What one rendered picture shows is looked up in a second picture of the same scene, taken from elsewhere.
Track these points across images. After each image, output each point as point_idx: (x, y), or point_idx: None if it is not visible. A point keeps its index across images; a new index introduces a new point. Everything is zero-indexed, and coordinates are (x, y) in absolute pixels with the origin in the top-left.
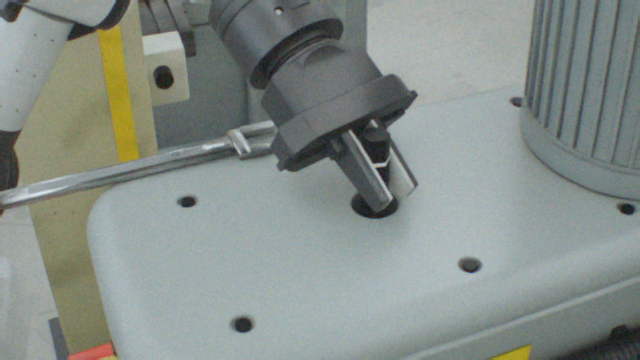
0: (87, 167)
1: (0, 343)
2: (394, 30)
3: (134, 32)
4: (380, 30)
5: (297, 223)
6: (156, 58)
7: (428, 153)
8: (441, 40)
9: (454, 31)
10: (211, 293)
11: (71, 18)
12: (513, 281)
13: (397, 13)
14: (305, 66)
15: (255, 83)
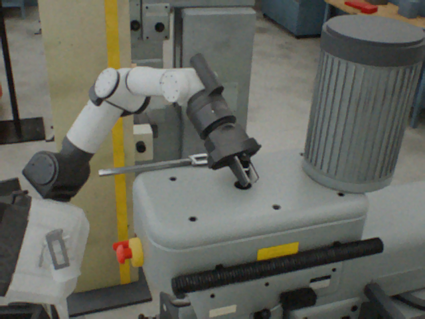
0: (97, 188)
1: (74, 246)
2: (260, 135)
3: (129, 121)
4: (253, 134)
5: (214, 189)
6: (137, 137)
7: (264, 169)
8: (285, 141)
9: (293, 137)
10: (181, 209)
11: (123, 107)
12: (291, 214)
13: (263, 125)
14: (221, 131)
15: (202, 137)
